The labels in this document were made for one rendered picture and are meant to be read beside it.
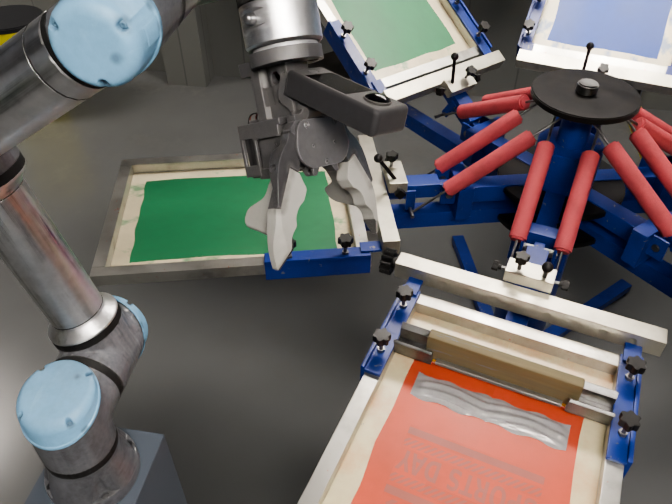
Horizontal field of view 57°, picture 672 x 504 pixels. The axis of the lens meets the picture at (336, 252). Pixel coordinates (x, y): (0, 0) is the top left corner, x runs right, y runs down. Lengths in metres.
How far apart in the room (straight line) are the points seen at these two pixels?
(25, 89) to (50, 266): 0.42
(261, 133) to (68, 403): 0.54
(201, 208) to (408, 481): 1.10
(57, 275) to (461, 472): 0.90
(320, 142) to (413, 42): 1.94
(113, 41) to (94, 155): 3.78
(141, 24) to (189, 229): 1.48
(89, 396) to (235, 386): 1.77
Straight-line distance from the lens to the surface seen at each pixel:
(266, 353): 2.82
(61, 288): 1.00
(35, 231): 0.96
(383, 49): 2.45
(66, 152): 4.39
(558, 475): 1.47
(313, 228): 1.92
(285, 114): 0.62
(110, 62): 0.53
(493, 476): 1.43
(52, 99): 0.60
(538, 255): 1.79
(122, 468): 1.12
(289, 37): 0.59
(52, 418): 0.99
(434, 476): 1.41
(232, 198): 2.07
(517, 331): 1.64
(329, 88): 0.56
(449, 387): 1.53
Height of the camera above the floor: 2.18
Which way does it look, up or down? 42 degrees down
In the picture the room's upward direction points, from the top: straight up
